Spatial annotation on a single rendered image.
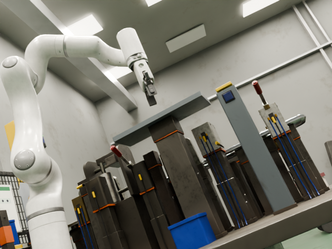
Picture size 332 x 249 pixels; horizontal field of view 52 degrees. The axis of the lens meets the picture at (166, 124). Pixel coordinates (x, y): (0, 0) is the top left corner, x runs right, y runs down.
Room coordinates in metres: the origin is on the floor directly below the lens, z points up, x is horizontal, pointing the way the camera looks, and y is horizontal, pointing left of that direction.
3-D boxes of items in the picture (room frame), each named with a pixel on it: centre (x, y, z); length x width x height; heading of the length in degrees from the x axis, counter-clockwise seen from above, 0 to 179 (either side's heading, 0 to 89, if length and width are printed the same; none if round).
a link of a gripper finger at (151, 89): (1.15, 0.00, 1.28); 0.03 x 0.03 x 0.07; 10
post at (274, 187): (1.14, -0.24, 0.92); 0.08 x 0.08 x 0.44; 75
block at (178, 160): (1.21, 0.01, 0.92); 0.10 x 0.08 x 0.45; 75
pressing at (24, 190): (1.79, 0.85, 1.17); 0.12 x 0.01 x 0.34; 165
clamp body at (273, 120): (1.26, -0.38, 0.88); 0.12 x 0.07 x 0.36; 165
